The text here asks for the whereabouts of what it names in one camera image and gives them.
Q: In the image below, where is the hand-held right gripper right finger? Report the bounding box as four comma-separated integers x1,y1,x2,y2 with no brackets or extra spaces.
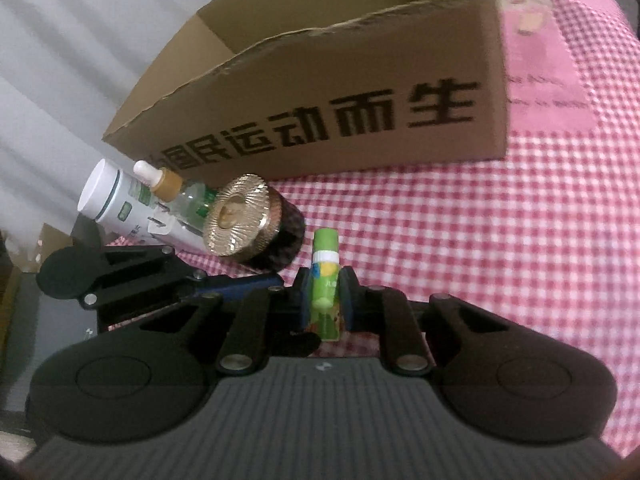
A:
344,267,506,377

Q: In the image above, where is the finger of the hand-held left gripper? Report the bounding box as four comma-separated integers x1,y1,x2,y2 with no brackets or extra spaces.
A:
90,244,282,313

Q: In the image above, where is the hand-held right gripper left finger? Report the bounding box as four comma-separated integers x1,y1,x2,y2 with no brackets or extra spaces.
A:
140,267,321,377

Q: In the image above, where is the green lip balm tube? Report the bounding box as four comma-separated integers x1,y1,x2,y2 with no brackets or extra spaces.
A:
306,227,346,342

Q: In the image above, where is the gold-lid cosmetic jar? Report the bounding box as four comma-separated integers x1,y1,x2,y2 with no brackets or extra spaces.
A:
202,174,306,270

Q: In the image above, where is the white plastic bottle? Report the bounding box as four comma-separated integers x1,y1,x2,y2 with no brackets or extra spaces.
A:
77,158,211,251

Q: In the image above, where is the green dropper bottle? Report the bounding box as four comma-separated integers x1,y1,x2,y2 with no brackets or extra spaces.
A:
134,160,221,231

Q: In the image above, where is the brown cardboard box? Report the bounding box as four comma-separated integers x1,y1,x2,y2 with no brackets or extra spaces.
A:
102,0,511,196

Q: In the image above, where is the pink checked tablecloth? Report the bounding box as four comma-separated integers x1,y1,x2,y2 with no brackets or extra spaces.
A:
107,0,640,461

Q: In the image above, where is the white curtain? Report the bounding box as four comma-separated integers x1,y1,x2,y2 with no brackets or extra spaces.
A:
0,0,281,241

